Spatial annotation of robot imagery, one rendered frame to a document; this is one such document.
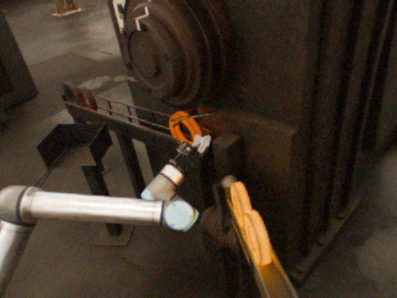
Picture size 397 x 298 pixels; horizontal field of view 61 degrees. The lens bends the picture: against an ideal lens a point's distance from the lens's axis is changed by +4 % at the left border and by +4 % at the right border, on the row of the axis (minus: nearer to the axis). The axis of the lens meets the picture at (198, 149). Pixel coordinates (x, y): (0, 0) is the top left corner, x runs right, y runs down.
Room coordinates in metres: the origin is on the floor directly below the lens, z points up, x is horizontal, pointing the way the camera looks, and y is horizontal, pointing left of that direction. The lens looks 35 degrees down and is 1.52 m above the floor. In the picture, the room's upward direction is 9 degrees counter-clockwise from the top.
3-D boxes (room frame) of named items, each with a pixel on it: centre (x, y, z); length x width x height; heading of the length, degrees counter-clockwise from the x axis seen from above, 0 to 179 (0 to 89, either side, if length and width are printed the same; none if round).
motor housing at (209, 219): (0.89, -0.07, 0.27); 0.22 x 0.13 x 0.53; 41
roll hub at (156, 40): (1.16, 0.12, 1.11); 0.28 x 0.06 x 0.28; 41
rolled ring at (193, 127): (1.23, 0.04, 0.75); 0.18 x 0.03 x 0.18; 40
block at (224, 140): (1.06, -0.12, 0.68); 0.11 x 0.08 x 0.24; 131
